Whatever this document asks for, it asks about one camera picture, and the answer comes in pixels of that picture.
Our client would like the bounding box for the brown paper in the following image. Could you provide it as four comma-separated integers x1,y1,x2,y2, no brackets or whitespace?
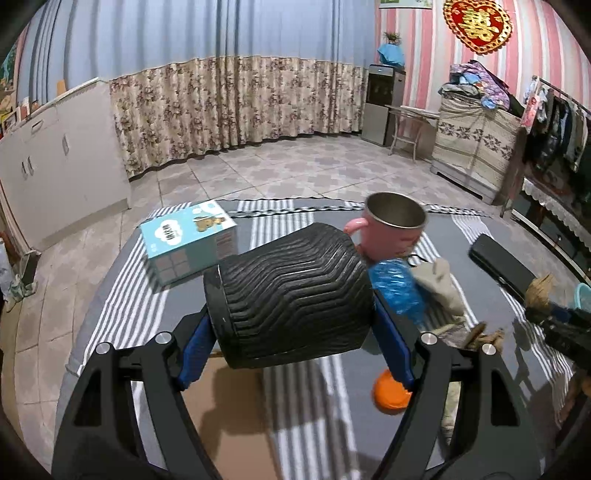
462,322,505,353

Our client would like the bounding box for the orange plastic lid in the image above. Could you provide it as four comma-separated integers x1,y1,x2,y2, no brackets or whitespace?
372,370,412,414

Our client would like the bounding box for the blue plastic bag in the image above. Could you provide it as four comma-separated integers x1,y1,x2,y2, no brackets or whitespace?
369,259,426,326

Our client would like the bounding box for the black ribbed cup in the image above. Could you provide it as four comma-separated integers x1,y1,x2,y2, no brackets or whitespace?
204,222,377,369

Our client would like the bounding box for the black flat case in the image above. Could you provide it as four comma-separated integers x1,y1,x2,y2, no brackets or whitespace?
469,234,535,303

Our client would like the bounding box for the beige crumpled cloth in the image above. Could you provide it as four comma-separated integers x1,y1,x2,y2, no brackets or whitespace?
411,258,466,317

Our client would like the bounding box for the clothes rack with clothes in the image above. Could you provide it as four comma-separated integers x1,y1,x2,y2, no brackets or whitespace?
500,74,591,241

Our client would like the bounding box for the pink metal mug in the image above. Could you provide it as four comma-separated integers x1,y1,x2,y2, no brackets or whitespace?
344,192,428,263

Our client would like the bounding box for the cloth covered cabinet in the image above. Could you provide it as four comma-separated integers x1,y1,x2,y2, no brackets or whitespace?
431,94,520,204

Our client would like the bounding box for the light blue tissue box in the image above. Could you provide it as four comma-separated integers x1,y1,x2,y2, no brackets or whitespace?
140,200,238,286

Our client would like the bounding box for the pile of clothes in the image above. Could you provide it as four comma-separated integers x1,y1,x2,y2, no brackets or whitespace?
439,60,511,111

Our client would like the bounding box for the white cabinet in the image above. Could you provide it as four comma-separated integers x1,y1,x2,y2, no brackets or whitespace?
1,78,131,250

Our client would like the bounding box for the small folding table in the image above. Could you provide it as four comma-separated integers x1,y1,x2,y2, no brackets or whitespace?
388,105,440,163

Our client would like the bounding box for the water dispenser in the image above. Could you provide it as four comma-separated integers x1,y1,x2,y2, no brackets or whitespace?
362,64,406,147

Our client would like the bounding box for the blue covered potted plant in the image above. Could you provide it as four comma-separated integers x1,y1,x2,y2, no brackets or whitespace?
377,31,406,69

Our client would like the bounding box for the floral beige curtain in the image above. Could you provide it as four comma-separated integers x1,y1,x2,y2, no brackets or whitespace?
109,55,368,178

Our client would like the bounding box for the red heart wall decoration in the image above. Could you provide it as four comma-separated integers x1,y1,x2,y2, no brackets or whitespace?
443,0,513,55

